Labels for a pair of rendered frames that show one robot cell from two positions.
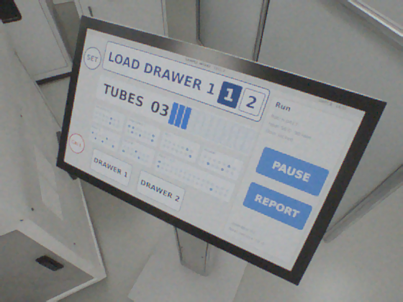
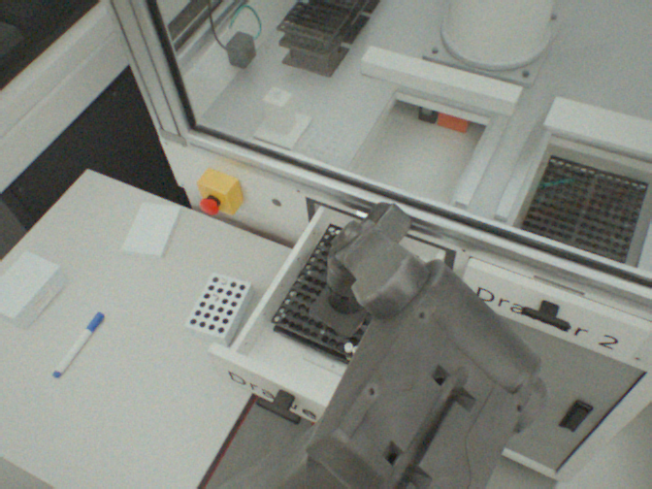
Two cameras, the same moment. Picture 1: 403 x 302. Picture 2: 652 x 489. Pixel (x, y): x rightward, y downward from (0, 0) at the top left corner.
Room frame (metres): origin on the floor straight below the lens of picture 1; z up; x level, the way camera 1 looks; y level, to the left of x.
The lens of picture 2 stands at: (-0.42, 0.41, 1.82)
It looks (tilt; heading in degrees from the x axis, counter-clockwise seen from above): 56 degrees down; 58
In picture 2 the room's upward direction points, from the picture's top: 6 degrees counter-clockwise
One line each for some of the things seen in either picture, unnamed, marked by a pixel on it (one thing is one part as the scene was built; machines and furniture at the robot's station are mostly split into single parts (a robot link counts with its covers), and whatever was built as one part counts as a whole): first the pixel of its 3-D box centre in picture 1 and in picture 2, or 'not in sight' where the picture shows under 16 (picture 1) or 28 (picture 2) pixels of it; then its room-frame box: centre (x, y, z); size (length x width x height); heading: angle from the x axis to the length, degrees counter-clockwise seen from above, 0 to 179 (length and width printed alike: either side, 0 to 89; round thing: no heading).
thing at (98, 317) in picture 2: not in sight; (79, 343); (-0.55, 1.14, 0.77); 0.14 x 0.02 x 0.02; 29
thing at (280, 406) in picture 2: not in sight; (281, 403); (-0.33, 0.75, 0.91); 0.07 x 0.04 x 0.01; 117
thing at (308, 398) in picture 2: not in sight; (292, 395); (-0.30, 0.77, 0.87); 0.29 x 0.02 x 0.11; 117
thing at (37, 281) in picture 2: not in sight; (25, 289); (-0.58, 1.30, 0.79); 0.13 x 0.09 x 0.05; 27
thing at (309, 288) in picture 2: not in sight; (347, 297); (-0.12, 0.86, 0.87); 0.22 x 0.18 x 0.06; 27
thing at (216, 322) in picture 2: not in sight; (220, 309); (-0.30, 1.03, 0.78); 0.12 x 0.08 x 0.04; 34
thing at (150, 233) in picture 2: not in sight; (152, 230); (-0.32, 1.29, 0.77); 0.13 x 0.09 x 0.02; 43
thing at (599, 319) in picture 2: not in sight; (547, 309); (0.13, 0.63, 0.87); 0.29 x 0.02 x 0.11; 117
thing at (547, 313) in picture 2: not in sight; (547, 312); (0.10, 0.62, 0.91); 0.07 x 0.04 x 0.01; 117
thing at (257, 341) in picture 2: not in sight; (349, 294); (-0.12, 0.86, 0.86); 0.40 x 0.26 x 0.06; 27
